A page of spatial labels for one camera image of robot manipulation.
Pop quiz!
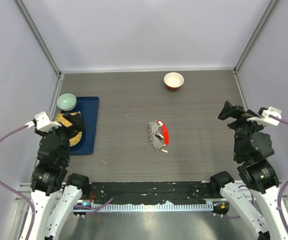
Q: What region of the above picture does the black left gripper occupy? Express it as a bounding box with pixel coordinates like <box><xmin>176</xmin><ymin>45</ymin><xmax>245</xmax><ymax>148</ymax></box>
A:
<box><xmin>36</xmin><ymin>112</ymin><xmax>85</xmax><ymax>164</ymax></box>

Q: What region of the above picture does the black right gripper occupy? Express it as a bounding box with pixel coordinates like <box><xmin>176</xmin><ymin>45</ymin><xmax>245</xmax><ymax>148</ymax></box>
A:
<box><xmin>218</xmin><ymin>100</ymin><xmax>267</xmax><ymax>158</ymax></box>

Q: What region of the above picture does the red white bowl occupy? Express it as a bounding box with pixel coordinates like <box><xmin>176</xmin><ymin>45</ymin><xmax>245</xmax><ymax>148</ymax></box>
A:
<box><xmin>164</xmin><ymin>72</ymin><xmax>185</xmax><ymax>91</ymax></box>

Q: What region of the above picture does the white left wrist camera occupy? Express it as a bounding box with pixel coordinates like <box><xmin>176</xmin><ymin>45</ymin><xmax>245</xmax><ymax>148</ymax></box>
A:
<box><xmin>25</xmin><ymin>111</ymin><xmax>62</xmax><ymax>133</ymax></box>

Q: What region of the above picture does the blue tray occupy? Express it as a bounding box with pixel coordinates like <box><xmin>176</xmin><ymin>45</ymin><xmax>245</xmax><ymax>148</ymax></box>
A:
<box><xmin>70</xmin><ymin>96</ymin><xmax>99</xmax><ymax>156</ymax></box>

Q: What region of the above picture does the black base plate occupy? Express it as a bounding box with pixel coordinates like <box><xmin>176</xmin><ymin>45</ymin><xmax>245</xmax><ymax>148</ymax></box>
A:
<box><xmin>90</xmin><ymin>181</ymin><xmax>222</xmax><ymax>205</ymax></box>

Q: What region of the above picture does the red plastic handle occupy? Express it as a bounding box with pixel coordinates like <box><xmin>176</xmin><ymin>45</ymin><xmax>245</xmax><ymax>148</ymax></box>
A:
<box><xmin>161</xmin><ymin>124</ymin><xmax>169</xmax><ymax>146</ymax></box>

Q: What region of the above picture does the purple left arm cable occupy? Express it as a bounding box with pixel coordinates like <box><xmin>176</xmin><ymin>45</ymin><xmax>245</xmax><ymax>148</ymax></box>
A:
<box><xmin>0</xmin><ymin>123</ymin><xmax>114</xmax><ymax>240</ymax></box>

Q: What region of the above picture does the white slotted cable duct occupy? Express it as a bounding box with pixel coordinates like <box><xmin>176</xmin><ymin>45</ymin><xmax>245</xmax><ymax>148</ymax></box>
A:
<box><xmin>51</xmin><ymin>201</ymin><xmax>214</xmax><ymax>213</ymax></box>

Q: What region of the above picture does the pale green bowl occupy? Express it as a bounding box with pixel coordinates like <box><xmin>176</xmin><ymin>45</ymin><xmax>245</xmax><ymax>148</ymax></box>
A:
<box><xmin>56</xmin><ymin>93</ymin><xmax>77</xmax><ymax>111</ymax></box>

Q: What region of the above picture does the black capped key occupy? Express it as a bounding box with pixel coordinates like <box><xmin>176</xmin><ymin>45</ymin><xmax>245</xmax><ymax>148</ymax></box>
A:
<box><xmin>155</xmin><ymin>134</ymin><xmax>164</xmax><ymax>140</ymax></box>

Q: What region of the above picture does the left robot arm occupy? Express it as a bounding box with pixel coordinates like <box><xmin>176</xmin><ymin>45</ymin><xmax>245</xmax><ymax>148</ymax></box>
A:
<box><xmin>20</xmin><ymin>112</ymin><xmax>90</xmax><ymax>240</ymax></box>

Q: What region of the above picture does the yellow woven plate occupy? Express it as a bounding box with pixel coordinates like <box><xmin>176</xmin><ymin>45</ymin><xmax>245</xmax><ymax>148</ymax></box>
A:
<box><xmin>55</xmin><ymin>113</ymin><xmax>82</xmax><ymax>147</ymax></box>

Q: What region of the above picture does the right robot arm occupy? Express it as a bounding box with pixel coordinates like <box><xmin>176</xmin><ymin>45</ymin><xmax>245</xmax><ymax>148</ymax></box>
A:
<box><xmin>209</xmin><ymin>100</ymin><xmax>288</xmax><ymax>240</ymax></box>

